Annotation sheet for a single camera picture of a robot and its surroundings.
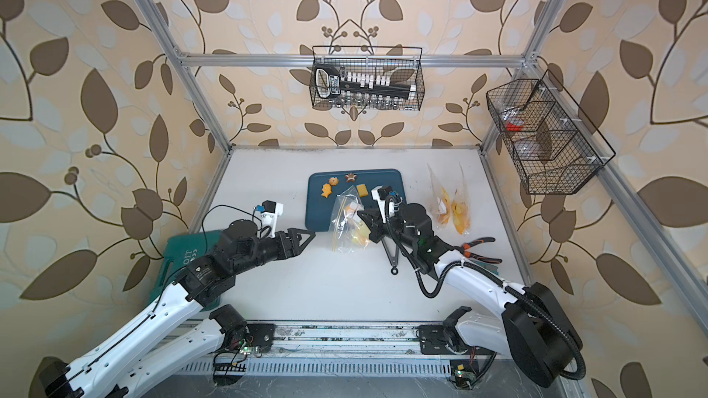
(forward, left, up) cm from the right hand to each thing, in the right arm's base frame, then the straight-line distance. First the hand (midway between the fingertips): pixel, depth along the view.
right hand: (359, 212), depth 78 cm
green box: (-3, +58, -14) cm, 60 cm away
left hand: (-8, +14, +3) cm, 16 cm away
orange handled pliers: (-4, -34, -17) cm, 38 cm away
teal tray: (+13, +15, -18) cm, 27 cm away
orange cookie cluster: (+21, +13, -17) cm, 30 cm away
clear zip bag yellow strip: (-4, +3, -2) cm, 5 cm away
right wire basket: (+11, -54, +14) cm, 57 cm away
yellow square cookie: (+21, -1, -17) cm, 27 cm away
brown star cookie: (+27, +4, -17) cm, 32 cm away
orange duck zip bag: (+12, -28, -13) cm, 33 cm away
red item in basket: (+20, -47, +12) cm, 53 cm away
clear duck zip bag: (+9, -35, -13) cm, 38 cm away
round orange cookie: (+26, +10, -18) cm, 33 cm away
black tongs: (-7, -10, -19) cm, 23 cm away
